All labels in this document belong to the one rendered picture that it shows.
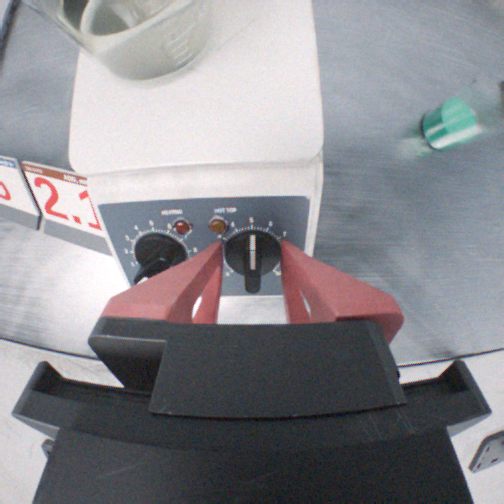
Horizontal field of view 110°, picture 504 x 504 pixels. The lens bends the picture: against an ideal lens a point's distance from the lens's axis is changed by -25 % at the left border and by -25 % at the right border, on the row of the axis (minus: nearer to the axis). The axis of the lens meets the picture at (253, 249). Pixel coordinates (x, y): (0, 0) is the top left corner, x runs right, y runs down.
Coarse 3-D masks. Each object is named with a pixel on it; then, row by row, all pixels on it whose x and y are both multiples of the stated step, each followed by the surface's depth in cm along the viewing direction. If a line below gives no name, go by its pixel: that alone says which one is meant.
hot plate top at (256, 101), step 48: (240, 0) 9; (288, 0) 9; (240, 48) 9; (288, 48) 9; (96, 96) 9; (144, 96) 9; (192, 96) 9; (240, 96) 9; (288, 96) 9; (96, 144) 9; (144, 144) 9; (192, 144) 9; (240, 144) 9; (288, 144) 9
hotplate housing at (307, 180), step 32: (320, 160) 12; (96, 192) 12; (128, 192) 12; (160, 192) 12; (192, 192) 12; (224, 192) 12; (256, 192) 12; (288, 192) 12; (320, 192) 12; (128, 288) 16
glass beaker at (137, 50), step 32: (32, 0) 4; (64, 0) 4; (96, 0) 4; (128, 0) 5; (160, 0) 5; (192, 0) 6; (64, 32) 5; (96, 32) 5; (128, 32) 6; (160, 32) 6; (192, 32) 7; (96, 64) 7; (128, 64) 7; (160, 64) 8; (192, 64) 9
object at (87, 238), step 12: (48, 168) 14; (48, 216) 18; (48, 228) 18; (60, 228) 18; (72, 228) 18; (84, 228) 18; (72, 240) 18; (84, 240) 18; (96, 240) 18; (108, 252) 18
